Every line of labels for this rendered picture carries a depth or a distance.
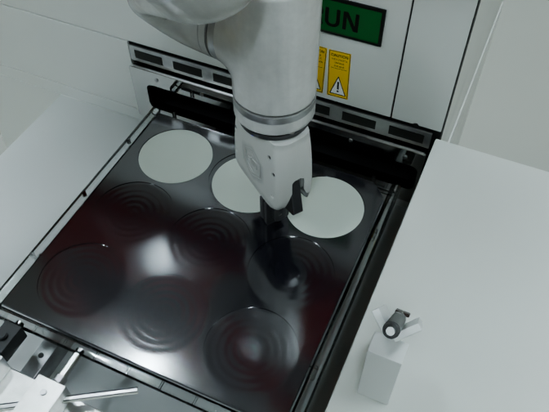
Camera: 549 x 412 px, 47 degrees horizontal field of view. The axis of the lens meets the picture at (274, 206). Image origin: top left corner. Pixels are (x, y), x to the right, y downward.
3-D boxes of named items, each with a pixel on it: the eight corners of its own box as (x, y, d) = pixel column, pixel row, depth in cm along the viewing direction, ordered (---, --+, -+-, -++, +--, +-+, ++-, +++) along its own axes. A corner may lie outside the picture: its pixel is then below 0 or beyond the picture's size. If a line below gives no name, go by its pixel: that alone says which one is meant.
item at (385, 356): (372, 338, 61) (391, 261, 51) (410, 354, 60) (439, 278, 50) (350, 394, 57) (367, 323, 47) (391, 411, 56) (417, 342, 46)
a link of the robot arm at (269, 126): (216, 76, 64) (217, 99, 66) (258, 129, 59) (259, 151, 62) (286, 51, 67) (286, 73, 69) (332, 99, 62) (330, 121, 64)
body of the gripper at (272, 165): (219, 88, 66) (225, 162, 75) (267, 149, 61) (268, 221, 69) (280, 65, 68) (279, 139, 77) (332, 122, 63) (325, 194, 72)
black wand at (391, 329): (397, 343, 42) (403, 325, 42) (377, 335, 42) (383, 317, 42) (408, 320, 61) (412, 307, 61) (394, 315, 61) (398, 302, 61)
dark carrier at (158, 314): (159, 115, 91) (158, 112, 91) (387, 190, 82) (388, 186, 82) (3, 306, 71) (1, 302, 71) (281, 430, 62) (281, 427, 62)
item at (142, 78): (145, 108, 99) (134, 59, 92) (416, 195, 88) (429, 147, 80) (138, 114, 98) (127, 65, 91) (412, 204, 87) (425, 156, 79)
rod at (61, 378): (77, 350, 69) (73, 344, 68) (87, 355, 68) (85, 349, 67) (51, 387, 66) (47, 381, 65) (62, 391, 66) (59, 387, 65)
